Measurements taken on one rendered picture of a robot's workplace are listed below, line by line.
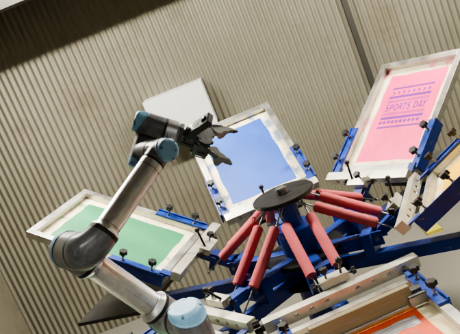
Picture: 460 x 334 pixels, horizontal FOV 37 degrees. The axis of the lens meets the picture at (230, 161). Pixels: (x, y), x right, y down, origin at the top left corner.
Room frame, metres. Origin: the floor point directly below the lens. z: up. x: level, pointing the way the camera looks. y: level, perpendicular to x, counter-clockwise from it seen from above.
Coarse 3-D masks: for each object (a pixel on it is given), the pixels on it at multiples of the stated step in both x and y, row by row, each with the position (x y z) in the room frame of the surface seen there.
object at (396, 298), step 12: (396, 288) 2.34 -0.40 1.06; (408, 288) 2.32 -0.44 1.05; (372, 300) 2.32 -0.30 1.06; (384, 300) 2.31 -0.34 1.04; (396, 300) 2.32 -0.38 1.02; (408, 300) 2.32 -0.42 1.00; (348, 312) 2.31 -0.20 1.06; (360, 312) 2.31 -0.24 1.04; (372, 312) 2.31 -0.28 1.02; (384, 312) 2.31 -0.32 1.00; (324, 324) 2.30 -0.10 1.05; (336, 324) 2.30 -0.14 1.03; (348, 324) 2.30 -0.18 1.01; (360, 324) 2.31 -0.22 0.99
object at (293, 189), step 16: (272, 192) 3.24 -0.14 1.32; (288, 192) 3.14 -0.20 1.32; (304, 192) 3.05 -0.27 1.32; (256, 208) 3.11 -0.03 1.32; (272, 208) 3.03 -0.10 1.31; (288, 208) 3.13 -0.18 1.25; (304, 224) 3.11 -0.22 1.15; (304, 240) 3.07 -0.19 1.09; (288, 256) 3.12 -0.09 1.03; (320, 256) 3.00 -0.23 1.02; (288, 272) 3.01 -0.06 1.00; (304, 288) 2.99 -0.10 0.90
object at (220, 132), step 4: (216, 128) 2.30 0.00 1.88; (220, 128) 2.30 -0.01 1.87; (224, 128) 2.31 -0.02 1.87; (228, 128) 2.31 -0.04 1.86; (232, 128) 2.33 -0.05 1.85; (216, 132) 2.29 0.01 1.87; (220, 132) 2.29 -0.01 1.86; (224, 132) 2.31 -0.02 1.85; (228, 132) 2.31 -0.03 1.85; (232, 132) 2.32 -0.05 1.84; (236, 132) 2.33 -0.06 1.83; (220, 136) 2.33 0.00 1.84; (224, 136) 2.34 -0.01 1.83
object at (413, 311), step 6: (408, 312) 2.33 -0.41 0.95; (414, 312) 2.31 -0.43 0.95; (396, 318) 2.32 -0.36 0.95; (402, 318) 2.30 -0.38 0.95; (420, 318) 2.26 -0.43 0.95; (378, 324) 2.33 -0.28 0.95; (384, 324) 2.31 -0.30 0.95; (390, 324) 2.30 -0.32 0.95; (420, 324) 2.22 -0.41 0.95; (426, 324) 2.20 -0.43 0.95; (432, 324) 2.19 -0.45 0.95; (366, 330) 2.32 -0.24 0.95; (372, 330) 2.31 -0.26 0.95; (378, 330) 2.29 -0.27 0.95; (402, 330) 2.23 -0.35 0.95; (408, 330) 2.22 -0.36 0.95; (420, 330) 2.18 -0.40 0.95; (426, 330) 2.17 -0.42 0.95; (432, 330) 2.16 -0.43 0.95; (438, 330) 2.14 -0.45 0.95
